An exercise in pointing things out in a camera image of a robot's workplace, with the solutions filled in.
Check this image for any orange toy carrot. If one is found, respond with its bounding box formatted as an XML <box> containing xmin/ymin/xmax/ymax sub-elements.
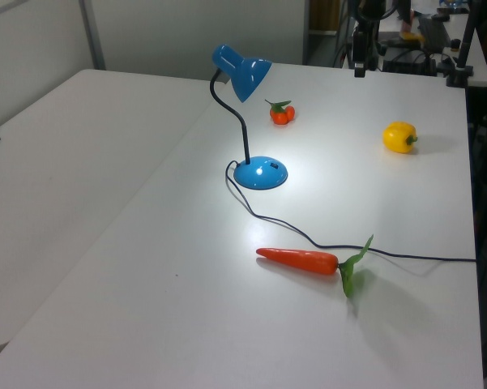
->
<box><xmin>255</xmin><ymin>233</ymin><xmax>375</xmax><ymax>299</ymax></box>

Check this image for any dark lamp power cable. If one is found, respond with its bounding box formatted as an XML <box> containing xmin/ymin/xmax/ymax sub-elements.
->
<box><xmin>225</xmin><ymin>160</ymin><xmax>477</xmax><ymax>263</ymax></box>

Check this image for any red toy tomato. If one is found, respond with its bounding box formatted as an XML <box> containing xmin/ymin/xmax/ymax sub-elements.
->
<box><xmin>264</xmin><ymin>99</ymin><xmax>297</xmax><ymax>126</ymax></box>

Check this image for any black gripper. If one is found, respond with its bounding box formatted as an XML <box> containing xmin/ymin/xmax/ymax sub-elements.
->
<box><xmin>351</xmin><ymin>28</ymin><xmax>370</xmax><ymax>79</ymax></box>

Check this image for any black equipment box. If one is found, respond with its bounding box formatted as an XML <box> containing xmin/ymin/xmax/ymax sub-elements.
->
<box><xmin>382</xmin><ymin>50</ymin><xmax>438</xmax><ymax>76</ymax></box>

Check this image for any blue desk lamp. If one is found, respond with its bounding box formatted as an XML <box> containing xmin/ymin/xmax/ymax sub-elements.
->
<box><xmin>210</xmin><ymin>43</ymin><xmax>289</xmax><ymax>190</ymax></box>

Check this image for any black camera stand with clamp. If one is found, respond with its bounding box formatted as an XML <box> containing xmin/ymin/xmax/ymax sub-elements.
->
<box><xmin>446</xmin><ymin>0</ymin><xmax>481</xmax><ymax>88</ymax></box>

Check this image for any yellow toy bell pepper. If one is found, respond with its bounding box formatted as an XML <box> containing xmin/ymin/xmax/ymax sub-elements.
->
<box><xmin>382</xmin><ymin>121</ymin><xmax>419</xmax><ymax>155</ymax></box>

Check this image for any brown wooden panel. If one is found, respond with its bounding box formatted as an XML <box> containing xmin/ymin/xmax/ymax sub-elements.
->
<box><xmin>310</xmin><ymin>0</ymin><xmax>341</xmax><ymax>32</ymax></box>

